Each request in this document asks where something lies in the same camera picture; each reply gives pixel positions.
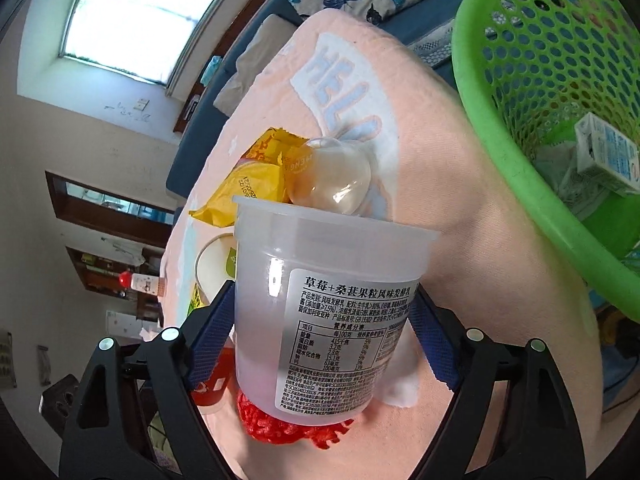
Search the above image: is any wooden sofa back rail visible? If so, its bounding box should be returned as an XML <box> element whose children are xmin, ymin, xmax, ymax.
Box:
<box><xmin>172</xmin><ymin>0</ymin><xmax>283</xmax><ymax>135</ymax></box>

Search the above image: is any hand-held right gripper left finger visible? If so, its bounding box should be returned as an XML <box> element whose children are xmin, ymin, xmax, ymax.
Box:
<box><xmin>59</xmin><ymin>279</ymin><xmax>240</xmax><ymax>480</ymax></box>

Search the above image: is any red crumpled mesh wrapper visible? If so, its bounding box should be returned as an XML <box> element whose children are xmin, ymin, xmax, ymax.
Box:
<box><xmin>236</xmin><ymin>390</ymin><xmax>351</xmax><ymax>448</ymax></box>

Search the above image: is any white blue milk carton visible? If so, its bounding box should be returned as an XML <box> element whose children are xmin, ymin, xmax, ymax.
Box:
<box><xmin>574</xmin><ymin>112</ymin><xmax>640</xmax><ymax>197</ymax></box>

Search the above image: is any yellow snack packet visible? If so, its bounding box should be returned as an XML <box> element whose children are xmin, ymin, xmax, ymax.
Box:
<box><xmin>188</xmin><ymin>127</ymin><xmax>311</xmax><ymax>227</ymax></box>

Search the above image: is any white bottle with red cap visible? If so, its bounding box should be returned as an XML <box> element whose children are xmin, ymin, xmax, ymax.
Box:
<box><xmin>119</xmin><ymin>271</ymin><xmax>168</xmax><ymax>296</ymax></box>

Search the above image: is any translucent plastic yogurt cup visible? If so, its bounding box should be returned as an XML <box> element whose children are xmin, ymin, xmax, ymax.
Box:
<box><xmin>232</xmin><ymin>196</ymin><xmax>441</xmax><ymax>427</ymax></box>

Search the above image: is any green plastic basket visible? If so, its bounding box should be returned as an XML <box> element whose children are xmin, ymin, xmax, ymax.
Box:
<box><xmin>452</xmin><ymin>0</ymin><xmax>640</xmax><ymax>323</ymax></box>

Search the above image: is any clear plastic dome lid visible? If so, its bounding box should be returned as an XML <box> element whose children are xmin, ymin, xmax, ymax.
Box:
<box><xmin>282</xmin><ymin>137</ymin><xmax>373</xmax><ymax>217</ymax></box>

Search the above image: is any wooden framed interior window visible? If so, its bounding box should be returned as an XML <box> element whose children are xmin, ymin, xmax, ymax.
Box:
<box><xmin>45</xmin><ymin>170</ymin><xmax>176</xmax><ymax>248</ymax></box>

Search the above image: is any blue sofa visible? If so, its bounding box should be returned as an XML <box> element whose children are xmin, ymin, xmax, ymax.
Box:
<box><xmin>165</xmin><ymin>0</ymin><xmax>506</xmax><ymax>207</ymax></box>

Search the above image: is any wooden shelf cabinet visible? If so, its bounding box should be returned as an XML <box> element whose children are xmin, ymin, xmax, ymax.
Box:
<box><xmin>65</xmin><ymin>246</ymin><xmax>166</xmax><ymax>321</ymax></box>

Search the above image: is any beige pillow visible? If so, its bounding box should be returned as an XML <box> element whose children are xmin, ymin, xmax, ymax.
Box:
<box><xmin>213</xmin><ymin>14</ymin><xmax>303</xmax><ymax>115</ymax></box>

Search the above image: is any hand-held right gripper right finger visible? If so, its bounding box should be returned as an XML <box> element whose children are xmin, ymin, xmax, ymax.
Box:
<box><xmin>405</xmin><ymin>285</ymin><xmax>586</xmax><ymax>480</ymax></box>

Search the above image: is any red and white wrapper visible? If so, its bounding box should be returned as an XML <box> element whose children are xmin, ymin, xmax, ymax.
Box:
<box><xmin>192</xmin><ymin>340</ymin><xmax>236</xmax><ymax>413</ymax></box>

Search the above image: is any blue patterned cushion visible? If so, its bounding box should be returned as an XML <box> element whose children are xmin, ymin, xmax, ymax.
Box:
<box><xmin>407</xmin><ymin>20</ymin><xmax>456</xmax><ymax>68</ymax></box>

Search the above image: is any white cabinet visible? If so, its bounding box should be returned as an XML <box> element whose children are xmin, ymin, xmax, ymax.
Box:
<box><xmin>106</xmin><ymin>310</ymin><xmax>163</xmax><ymax>343</ymax></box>

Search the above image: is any white paper cup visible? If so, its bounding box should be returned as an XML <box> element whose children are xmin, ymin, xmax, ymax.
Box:
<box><xmin>194</xmin><ymin>234</ymin><xmax>237</xmax><ymax>306</ymax></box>

